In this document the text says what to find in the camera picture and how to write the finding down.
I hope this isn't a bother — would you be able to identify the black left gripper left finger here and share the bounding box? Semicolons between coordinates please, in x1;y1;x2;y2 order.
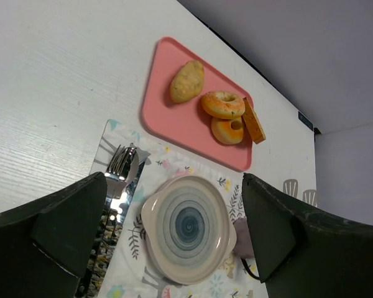
0;172;107;297

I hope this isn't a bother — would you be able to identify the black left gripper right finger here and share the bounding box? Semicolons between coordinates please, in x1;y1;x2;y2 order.
242;173;373;297

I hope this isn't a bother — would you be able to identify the toast slice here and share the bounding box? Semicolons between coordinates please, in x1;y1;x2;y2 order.
242;97;266;144

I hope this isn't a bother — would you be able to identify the oval speckled bread roll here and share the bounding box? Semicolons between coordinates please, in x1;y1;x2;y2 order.
170;60;205;103

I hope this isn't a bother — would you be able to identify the silver knife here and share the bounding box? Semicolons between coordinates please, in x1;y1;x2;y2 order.
74;161;145;297

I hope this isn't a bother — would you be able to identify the floral placemat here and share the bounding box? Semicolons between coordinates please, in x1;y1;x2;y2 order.
91;119;267;297

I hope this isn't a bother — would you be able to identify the swirl patterned ceramic plate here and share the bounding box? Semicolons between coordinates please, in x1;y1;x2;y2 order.
140;175;236;285

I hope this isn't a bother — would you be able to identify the silver fork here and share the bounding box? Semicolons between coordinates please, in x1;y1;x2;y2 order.
104;144;139;215

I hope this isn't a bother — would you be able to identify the blue table label right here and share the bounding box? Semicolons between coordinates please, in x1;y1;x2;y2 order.
298;112;314;131

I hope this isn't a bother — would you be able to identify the plain orange bagel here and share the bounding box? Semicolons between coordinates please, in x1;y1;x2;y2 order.
211;117;244;145

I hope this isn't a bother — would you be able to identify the sugared bagel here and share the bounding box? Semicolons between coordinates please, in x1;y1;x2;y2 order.
201;91;246;120

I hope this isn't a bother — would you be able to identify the pink rectangular tray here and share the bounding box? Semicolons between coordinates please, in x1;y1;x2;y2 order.
140;37;252;172

